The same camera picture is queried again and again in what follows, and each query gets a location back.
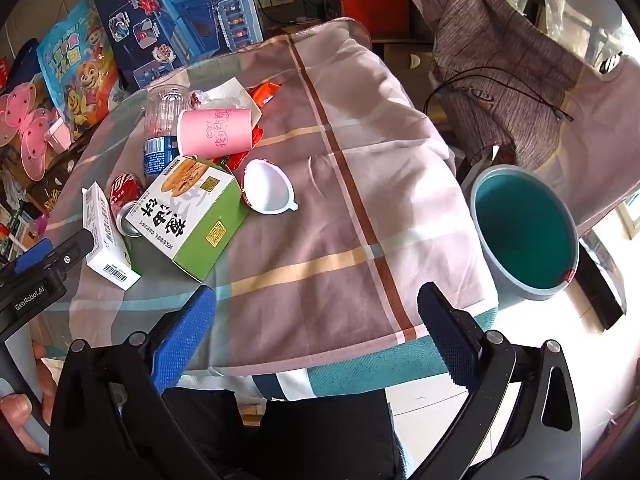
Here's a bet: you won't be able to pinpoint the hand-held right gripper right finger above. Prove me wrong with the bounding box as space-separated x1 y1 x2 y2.
417 282 583 480

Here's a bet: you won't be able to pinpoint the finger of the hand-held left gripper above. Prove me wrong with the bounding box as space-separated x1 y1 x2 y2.
30 229 96 281
14 238 54 274

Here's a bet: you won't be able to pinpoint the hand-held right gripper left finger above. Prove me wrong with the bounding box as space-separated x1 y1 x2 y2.
49 285 221 480

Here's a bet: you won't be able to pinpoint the small white box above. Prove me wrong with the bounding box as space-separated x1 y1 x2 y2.
81 182 142 291

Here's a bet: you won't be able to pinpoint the red soda can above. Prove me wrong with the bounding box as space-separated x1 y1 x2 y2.
108 172 149 239

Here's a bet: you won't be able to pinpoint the green cookie box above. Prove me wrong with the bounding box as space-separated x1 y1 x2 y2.
122 156 251 284

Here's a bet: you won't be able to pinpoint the teal grey bucket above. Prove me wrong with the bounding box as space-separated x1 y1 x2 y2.
469 163 581 304

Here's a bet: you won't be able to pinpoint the clear plastic bottle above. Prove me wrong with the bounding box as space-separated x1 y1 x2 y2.
142 85 193 181

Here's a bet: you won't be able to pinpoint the pink paper cup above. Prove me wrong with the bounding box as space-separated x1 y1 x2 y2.
177 106 254 157

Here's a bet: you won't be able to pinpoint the red snack wrapper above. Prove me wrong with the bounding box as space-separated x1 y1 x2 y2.
212 125 266 171

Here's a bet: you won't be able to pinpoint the white tissue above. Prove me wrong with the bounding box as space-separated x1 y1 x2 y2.
191 76 264 126

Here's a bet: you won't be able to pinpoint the orange wrapper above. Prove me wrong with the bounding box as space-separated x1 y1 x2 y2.
247 82 284 109

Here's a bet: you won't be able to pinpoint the person's left hand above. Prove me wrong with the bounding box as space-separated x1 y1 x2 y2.
0 339 60 457

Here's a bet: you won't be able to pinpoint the dark brown box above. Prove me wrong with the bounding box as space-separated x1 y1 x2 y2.
25 135 95 212

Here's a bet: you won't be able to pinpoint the pink butterfly wings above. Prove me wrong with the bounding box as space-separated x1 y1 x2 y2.
0 81 74 182

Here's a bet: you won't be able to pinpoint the pink plaid cloth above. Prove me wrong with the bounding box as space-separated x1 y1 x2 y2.
45 17 501 402

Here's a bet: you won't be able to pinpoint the cartoon puppy bag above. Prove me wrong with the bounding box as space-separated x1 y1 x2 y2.
37 0 124 137

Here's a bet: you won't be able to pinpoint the blue toy box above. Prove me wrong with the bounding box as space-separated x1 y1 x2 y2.
85 0 266 92

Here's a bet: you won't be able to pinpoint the wooden cabinet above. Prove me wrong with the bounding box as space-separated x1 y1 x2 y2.
370 37 442 127

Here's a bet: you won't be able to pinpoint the brown and pink draped cloth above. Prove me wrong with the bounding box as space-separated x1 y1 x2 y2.
402 0 640 236

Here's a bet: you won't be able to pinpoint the black cable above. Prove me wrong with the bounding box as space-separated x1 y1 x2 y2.
423 73 575 124

